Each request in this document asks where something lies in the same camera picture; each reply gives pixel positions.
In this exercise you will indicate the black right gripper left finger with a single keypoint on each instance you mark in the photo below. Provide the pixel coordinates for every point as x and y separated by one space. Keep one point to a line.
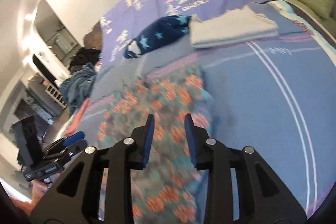
75 196

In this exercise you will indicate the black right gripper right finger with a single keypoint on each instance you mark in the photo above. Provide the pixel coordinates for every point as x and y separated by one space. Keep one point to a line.
242 187

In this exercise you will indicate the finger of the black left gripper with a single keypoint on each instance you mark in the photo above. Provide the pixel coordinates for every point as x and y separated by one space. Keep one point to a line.
70 140

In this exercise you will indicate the teal floral patterned cloth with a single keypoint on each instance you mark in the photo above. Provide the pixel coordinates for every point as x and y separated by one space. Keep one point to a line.
165 191

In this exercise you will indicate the black clothing pile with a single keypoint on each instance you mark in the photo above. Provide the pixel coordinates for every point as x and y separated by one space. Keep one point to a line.
82 57

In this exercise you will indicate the person's left hand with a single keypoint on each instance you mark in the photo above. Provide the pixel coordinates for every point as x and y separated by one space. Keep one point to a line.
39 190

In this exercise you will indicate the folded pink cloth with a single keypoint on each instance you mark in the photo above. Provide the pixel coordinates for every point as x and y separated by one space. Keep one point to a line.
71 129

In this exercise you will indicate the blue fleece blanket pile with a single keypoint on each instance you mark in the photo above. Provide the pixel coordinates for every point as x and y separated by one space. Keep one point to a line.
76 89

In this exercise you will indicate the brown patterned pillow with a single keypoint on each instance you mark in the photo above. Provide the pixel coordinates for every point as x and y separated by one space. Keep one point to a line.
93 39

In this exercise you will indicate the blue striped bed sheet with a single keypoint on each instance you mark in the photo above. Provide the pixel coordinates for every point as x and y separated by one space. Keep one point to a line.
276 95

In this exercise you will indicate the navy star plush pillow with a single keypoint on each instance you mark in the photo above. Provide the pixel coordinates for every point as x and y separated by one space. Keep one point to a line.
163 32

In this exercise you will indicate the folded white cloth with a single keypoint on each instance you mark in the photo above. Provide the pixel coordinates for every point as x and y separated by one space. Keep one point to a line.
232 27

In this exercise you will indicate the white arched wall mirror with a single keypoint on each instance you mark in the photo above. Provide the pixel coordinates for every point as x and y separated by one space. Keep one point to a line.
55 34

